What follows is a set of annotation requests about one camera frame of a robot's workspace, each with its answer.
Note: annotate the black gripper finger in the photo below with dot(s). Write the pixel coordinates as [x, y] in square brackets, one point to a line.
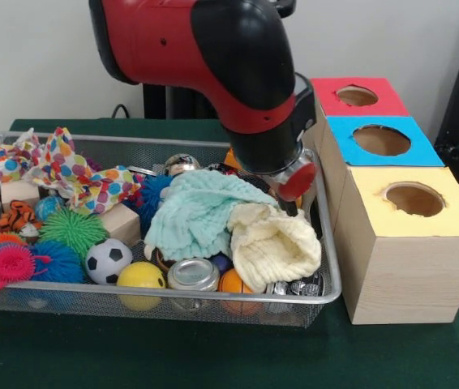
[290, 208]

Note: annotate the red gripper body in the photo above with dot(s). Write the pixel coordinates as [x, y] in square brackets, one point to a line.
[297, 180]

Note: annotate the cream yellow cloth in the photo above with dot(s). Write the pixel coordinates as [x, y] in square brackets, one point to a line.
[274, 250]

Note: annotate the mint green cloth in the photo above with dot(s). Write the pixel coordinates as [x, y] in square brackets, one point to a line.
[201, 212]

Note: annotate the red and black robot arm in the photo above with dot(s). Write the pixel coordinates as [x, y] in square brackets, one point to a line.
[213, 49]

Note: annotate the wooden box with three holes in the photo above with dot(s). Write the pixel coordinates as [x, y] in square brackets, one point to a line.
[408, 259]

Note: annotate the clear mesh bin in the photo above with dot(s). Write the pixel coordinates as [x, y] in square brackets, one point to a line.
[51, 304]

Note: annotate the small orange basketball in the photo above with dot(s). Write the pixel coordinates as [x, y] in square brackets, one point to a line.
[233, 284]

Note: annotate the silver can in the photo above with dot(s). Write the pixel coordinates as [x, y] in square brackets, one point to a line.
[193, 275]

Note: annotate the yellow ball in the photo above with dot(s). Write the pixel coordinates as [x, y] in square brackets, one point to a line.
[140, 279]

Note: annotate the small soccer ball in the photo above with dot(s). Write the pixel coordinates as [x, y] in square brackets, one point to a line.
[109, 260]

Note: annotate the green spiky ball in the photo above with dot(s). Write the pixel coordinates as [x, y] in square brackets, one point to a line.
[74, 233]

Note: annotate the polka dot cloth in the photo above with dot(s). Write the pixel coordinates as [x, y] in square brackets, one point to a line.
[59, 170]

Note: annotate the blue spiky ball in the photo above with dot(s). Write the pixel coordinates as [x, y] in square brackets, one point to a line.
[61, 263]

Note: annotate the pink spiky ball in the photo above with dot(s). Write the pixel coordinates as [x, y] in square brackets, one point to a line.
[10, 263]

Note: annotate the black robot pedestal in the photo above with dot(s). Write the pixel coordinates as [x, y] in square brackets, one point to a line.
[181, 101]

